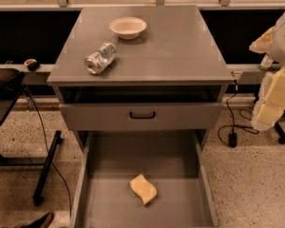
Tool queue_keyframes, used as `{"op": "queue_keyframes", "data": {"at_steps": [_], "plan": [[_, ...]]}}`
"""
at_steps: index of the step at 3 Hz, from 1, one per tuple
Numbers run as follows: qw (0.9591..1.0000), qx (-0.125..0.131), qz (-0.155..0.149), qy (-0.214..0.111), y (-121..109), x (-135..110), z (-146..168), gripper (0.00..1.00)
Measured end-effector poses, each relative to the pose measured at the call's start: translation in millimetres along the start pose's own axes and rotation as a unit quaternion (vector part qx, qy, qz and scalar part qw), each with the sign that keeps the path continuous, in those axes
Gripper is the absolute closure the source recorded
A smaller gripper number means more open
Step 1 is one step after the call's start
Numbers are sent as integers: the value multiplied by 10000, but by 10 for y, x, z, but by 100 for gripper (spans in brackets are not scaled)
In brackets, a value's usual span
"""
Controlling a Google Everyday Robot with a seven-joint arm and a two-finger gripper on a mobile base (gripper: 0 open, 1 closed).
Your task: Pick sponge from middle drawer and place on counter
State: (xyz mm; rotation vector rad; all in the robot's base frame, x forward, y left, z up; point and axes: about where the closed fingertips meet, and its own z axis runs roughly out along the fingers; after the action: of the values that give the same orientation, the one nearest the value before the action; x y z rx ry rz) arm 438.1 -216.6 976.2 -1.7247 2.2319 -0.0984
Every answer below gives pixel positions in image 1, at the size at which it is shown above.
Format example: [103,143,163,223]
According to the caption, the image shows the yellow sponge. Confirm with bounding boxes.
[130,174,158,205]

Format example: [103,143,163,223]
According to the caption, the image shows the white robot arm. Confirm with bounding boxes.
[249,12,285,131]

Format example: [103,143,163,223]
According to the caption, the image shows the grey drawer cabinet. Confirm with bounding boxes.
[47,6,232,145]

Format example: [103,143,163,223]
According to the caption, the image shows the grey open middle drawer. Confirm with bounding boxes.
[70,131,219,228]

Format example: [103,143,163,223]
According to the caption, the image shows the grey top drawer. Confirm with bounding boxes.
[60,103,223,131]

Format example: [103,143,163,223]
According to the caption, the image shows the silver soda can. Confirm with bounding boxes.
[85,42,117,75]

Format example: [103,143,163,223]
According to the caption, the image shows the white paper bowl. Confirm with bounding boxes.
[109,17,146,40]

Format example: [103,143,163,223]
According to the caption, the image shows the tape measure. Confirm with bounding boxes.
[24,59,40,71]

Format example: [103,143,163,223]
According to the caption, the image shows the clear plastic bottle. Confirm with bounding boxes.
[259,54,274,70]

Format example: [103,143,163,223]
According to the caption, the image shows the black bag on table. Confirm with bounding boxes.
[0,68,25,100]

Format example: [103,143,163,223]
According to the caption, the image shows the black drawer handle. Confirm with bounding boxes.
[129,111,156,120]

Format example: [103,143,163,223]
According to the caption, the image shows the black power cable with adapter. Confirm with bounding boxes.
[217,79,260,148]

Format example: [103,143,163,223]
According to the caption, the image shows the black cable on floor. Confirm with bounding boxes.
[23,85,73,217]

